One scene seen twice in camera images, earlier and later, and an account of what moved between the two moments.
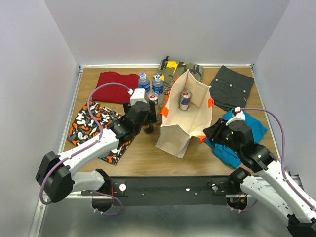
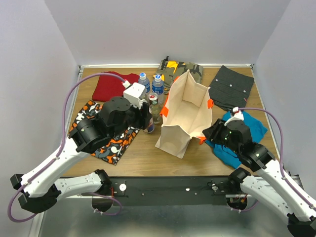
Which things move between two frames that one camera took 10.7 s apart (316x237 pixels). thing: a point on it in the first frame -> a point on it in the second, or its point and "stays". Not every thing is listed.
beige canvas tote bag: (177, 127) stays
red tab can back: (185, 98) -> (151, 127)
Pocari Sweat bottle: (143, 82) stays
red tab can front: (153, 98) stays
